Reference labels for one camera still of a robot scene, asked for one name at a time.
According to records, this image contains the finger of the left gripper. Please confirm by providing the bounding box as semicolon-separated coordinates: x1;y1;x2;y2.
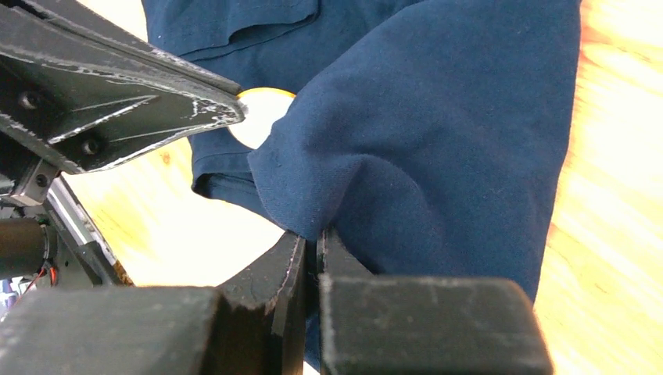
1;1;241;96

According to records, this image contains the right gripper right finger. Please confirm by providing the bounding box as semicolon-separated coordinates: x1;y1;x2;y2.
316;229;554;374

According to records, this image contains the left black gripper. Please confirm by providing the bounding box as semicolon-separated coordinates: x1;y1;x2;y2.
1;45;245;207

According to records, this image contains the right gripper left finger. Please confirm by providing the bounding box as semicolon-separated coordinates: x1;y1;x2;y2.
1;233;306;374

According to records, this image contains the round gold brooch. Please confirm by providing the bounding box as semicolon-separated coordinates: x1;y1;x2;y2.
228;87;296;149

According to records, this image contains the navy blue garment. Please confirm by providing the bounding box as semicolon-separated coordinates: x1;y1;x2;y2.
141;0;584;371

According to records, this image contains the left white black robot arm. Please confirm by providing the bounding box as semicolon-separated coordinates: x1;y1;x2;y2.
1;1;245;288

